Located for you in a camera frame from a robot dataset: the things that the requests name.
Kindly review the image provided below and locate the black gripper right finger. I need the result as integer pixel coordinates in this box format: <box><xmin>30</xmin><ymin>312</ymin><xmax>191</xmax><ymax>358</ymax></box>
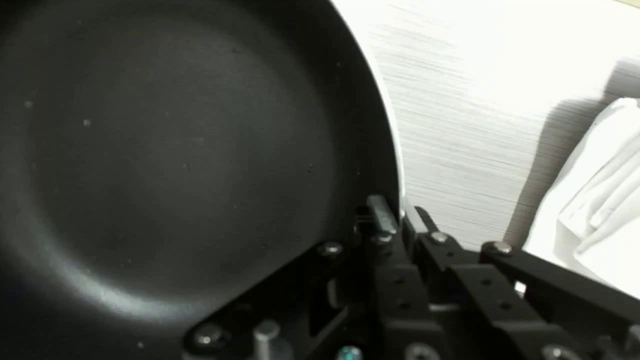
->
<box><xmin>404</xmin><ymin>208</ymin><xmax>569</xmax><ymax>360</ymax></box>

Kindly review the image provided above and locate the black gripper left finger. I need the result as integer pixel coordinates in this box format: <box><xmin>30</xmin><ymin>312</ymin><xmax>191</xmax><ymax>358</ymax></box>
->
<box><xmin>366</xmin><ymin>194</ymin><xmax>440</xmax><ymax>360</ymax></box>

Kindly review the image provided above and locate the black cooking pot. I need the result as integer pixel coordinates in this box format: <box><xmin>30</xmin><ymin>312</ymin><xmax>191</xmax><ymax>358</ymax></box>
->
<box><xmin>0</xmin><ymin>0</ymin><xmax>400</xmax><ymax>360</ymax></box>

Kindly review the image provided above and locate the white cloth under lid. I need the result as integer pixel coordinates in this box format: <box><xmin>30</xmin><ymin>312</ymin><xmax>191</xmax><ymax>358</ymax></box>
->
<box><xmin>524</xmin><ymin>98</ymin><xmax>640</xmax><ymax>298</ymax></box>

